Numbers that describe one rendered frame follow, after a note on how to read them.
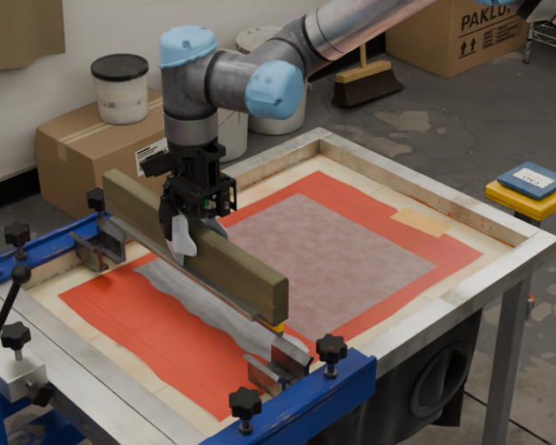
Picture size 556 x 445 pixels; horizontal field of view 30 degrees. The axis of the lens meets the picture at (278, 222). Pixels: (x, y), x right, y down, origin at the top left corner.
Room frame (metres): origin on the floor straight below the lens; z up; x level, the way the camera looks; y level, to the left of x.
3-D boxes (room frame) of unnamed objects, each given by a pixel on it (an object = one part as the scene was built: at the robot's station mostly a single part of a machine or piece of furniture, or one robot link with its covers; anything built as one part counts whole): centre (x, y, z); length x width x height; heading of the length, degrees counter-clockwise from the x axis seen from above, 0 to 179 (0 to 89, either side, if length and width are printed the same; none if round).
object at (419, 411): (1.31, -0.17, 0.79); 0.46 x 0.09 x 0.33; 133
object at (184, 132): (1.27, 0.12, 1.31); 0.08 x 0.08 x 0.05
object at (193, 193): (1.26, 0.11, 1.23); 0.09 x 0.08 x 0.12; 43
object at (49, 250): (1.45, 0.37, 0.98); 0.30 x 0.05 x 0.07; 133
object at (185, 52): (1.27, 0.12, 1.39); 0.09 x 0.08 x 0.11; 63
